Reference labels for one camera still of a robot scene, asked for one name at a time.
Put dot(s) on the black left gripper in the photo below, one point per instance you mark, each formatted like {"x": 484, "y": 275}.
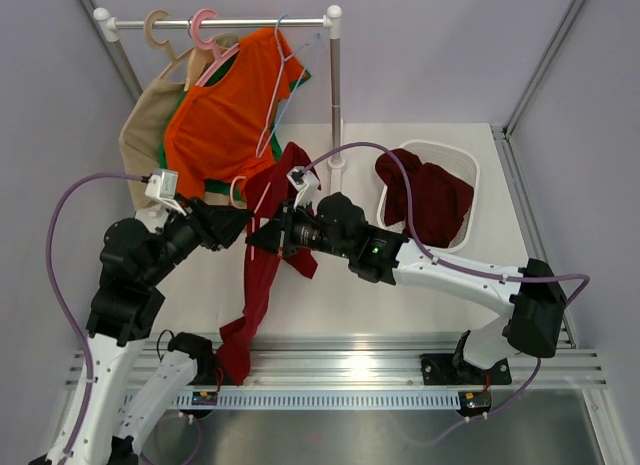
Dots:
{"x": 216, "y": 226}

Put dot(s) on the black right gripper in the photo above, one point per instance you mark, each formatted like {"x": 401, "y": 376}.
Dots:
{"x": 272, "y": 237}

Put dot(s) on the pink plastic hanger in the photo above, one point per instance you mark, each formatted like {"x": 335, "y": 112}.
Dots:
{"x": 210, "y": 40}
{"x": 256, "y": 221}

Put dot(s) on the dark red t shirt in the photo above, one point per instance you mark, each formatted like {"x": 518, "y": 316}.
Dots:
{"x": 260, "y": 267}

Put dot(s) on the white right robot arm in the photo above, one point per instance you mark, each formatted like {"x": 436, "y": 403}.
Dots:
{"x": 528, "y": 301}

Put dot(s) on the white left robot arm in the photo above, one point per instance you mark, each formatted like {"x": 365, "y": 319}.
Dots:
{"x": 100, "y": 427}

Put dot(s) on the orange t shirt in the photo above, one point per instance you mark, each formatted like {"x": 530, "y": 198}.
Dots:
{"x": 214, "y": 132}

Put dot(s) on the dark red shirt in basket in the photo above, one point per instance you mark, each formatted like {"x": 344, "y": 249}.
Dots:
{"x": 440, "y": 200}

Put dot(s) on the beige wooden hanger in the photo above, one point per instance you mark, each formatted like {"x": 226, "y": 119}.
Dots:
{"x": 160, "y": 35}

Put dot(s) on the white plastic laundry basket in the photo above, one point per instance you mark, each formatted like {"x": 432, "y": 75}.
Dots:
{"x": 455, "y": 161}

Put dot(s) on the white metal clothes rack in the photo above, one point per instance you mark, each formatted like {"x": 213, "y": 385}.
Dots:
{"x": 331, "y": 20}

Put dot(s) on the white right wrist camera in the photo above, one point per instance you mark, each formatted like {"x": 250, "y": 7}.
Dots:
{"x": 305, "y": 183}

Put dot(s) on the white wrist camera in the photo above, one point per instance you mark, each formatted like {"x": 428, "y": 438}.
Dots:
{"x": 161, "y": 188}
{"x": 305, "y": 183}

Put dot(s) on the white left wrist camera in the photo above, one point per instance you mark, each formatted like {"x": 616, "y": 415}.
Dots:
{"x": 161, "y": 188}

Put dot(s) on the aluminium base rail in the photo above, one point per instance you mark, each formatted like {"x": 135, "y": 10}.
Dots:
{"x": 374, "y": 361}

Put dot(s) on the white slotted cable duct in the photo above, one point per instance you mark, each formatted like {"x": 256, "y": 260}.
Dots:
{"x": 319, "y": 400}

